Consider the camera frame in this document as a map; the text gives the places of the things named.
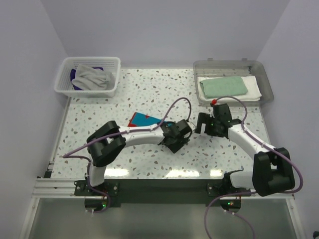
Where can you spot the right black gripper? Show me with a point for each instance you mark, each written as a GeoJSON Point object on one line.
{"type": "Point", "coordinates": [205, 118]}

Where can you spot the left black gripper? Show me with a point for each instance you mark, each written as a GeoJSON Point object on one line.
{"type": "Point", "coordinates": [175, 147]}

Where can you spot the mint green towel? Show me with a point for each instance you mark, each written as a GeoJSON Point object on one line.
{"type": "Point", "coordinates": [223, 86]}

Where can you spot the colourful striped towel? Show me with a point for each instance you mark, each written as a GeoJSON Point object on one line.
{"type": "Point", "coordinates": [143, 121]}

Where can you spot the white towel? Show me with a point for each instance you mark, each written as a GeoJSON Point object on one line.
{"type": "Point", "coordinates": [253, 94]}

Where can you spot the grey towel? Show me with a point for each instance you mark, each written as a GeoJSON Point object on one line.
{"type": "Point", "coordinates": [110, 79]}

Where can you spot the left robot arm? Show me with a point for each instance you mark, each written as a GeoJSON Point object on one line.
{"type": "Point", "coordinates": [108, 141]}

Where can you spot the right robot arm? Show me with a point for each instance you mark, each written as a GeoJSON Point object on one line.
{"type": "Point", "coordinates": [272, 171]}

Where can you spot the clear grey plastic bin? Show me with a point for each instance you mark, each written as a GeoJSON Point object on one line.
{"type": "Point", "coordinates": [229, 68]}

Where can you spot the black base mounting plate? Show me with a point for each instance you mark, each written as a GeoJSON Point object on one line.
{"type": "Point", "coordinates": [152, 191]}

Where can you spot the purple towel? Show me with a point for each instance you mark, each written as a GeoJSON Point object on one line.
{"type": "Point", "coordinates": [89, 79]}

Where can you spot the white plastic basket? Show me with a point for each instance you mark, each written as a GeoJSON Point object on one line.
{"type": "Point", "coordinates": [64, 86]}

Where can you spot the aluminium frame rail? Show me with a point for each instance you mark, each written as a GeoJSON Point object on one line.
{"type": "Point", "coordinates": [60, 177]}

